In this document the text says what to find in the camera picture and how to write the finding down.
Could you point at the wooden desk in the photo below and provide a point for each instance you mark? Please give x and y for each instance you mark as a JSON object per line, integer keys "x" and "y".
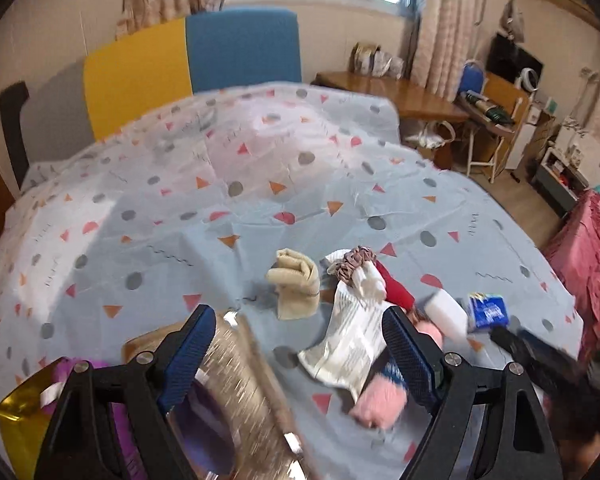
{"x": 405, "y": 97}

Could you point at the white bag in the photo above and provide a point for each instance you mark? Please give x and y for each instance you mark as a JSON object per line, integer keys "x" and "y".
{"x": 430, "y": 139}

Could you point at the gold embossed tray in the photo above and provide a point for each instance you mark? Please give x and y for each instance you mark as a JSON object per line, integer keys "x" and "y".
{"x": 245, "y": 375}

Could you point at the grey headboard panel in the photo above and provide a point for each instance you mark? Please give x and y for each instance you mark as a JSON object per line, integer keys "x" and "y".
{"x": 55, "y": 110}

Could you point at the white folding table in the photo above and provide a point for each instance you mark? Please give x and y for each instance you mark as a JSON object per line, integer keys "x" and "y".
{"x": 485, "y": 145}

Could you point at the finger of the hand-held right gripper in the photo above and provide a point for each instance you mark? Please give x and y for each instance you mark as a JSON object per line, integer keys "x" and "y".
{"x": 550, "y": 345}
{"x": 535, "y": 365}

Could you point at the blue chair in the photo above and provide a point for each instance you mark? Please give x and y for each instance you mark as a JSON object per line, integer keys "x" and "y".
{"x": 471, "y": 77}

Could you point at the grey storage shelf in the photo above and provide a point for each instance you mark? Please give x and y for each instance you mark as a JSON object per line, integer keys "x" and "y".
{"x": 555, "y": 185}

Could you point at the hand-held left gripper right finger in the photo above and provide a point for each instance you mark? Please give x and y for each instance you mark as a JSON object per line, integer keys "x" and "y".
{"x": 405, "y": 350}

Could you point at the pink fluffy sock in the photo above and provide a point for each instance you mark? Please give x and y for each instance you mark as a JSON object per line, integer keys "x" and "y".
{"x": 380, "y": 402}

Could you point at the white printed plastic packet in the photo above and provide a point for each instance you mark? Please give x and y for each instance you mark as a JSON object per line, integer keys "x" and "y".
{"x": 347, "y": 340}

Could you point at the yellow headboard panel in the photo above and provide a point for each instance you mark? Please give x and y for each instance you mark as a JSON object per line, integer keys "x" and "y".
{"x": 135, "y": 75}

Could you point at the white small cabinet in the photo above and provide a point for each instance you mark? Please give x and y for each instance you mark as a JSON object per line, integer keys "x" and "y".
{"x": 520, "y": 145}

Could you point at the blue headboard panel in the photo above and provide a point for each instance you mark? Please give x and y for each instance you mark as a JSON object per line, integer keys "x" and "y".
{"x": 242, "y": 47}

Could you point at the black headboard panel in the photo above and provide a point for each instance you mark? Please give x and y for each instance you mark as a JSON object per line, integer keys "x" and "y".
{"x": 12, "y": 125}

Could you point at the plastic bags on desk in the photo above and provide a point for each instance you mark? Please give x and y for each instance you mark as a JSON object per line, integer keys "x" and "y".
{"x": 375, "y": 60}

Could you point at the dark green bundle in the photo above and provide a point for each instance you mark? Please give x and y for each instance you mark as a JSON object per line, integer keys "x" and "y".
{"x": 487, "y": 109}

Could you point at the brown satin scrunchie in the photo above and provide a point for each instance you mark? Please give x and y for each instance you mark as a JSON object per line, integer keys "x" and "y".
{"x": 352, "y": 260}

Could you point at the white foam block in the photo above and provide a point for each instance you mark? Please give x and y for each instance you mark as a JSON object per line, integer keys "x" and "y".
{"x": 447, "y": 312}

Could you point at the hanging grey bag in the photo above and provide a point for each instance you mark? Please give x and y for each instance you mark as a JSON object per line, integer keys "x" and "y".
{"x": 512, "y": 20}

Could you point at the pink blanket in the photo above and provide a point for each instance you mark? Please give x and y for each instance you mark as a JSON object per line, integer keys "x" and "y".
{"x": 585, "y": 255}

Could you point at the light blue patterned bed sheet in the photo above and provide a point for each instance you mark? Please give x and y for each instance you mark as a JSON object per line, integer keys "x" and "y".
{"x": 180, "y": 210}

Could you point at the red fuzzy sock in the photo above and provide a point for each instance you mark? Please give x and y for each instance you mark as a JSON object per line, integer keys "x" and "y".
{"x": 397, "y": 287}

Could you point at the blue tissue pack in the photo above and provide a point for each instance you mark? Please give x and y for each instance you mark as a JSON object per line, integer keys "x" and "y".
{"x": 487, "y": 312}

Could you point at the black monitor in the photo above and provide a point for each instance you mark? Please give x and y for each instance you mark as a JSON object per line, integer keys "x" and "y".
{"x": 512, "y": 60}

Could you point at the beige sock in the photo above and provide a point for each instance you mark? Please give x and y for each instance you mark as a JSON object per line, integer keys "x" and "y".
{"x": 295, "y": 280}

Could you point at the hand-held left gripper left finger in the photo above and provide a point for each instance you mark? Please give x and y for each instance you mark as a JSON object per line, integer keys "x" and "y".
{"x": 192, "y": 350}

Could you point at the gold gift bag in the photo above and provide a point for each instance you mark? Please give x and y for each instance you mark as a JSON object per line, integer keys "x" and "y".
{"x": 17, "y": 425}

